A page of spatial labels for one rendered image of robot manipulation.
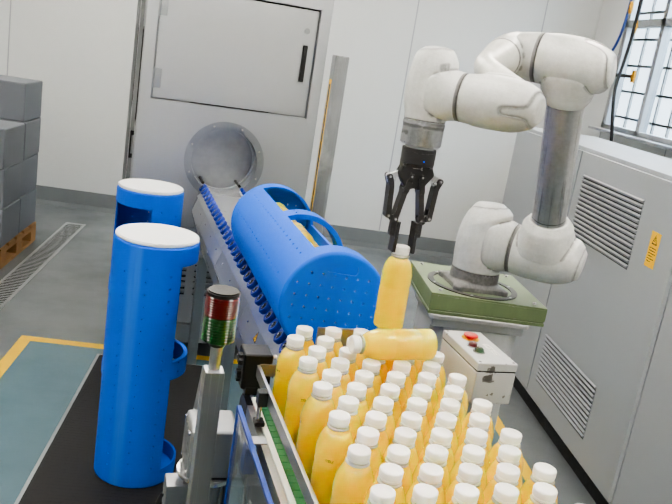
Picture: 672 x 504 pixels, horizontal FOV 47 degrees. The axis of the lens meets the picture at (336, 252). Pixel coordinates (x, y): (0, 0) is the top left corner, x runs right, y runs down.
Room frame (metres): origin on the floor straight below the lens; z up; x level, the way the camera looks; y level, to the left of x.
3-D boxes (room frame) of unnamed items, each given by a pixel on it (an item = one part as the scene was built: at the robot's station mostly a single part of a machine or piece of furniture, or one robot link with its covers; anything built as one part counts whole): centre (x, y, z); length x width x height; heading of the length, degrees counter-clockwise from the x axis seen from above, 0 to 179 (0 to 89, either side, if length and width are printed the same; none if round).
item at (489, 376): (1.75, -0.37, 1.05); 0.20 x 0.10 x 0.10; 18
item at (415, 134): (1.70, -0.14, 1.57); 0.09 x 0.09 x 0.06
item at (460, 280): (2.45, -0.45, 1.09); 0.22 x 0.18 x 0.06; 12
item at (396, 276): (1.70, -0.14, 1.22); 0.07 x 0.07 x 0.18
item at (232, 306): (1.38, 0.19, 1.23); 0.06 x 0.06 x 0.04
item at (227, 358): (2.83, 0.36, 0.31); 0.06 x 0.06 x 0.63; 18
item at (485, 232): (2.43, -0.46, 1.23); 0.18 x 0.16 x 0.22; 64
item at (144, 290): (2.54, 0.60, 0.59); 0.28 x 0.28 x 0.88
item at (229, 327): (1.38, 0.19, 1.18); 0.06 x 0.06 x 0.05
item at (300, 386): (1.52, 0.02, 0.99); 0.07 x 0.07 x 0.18
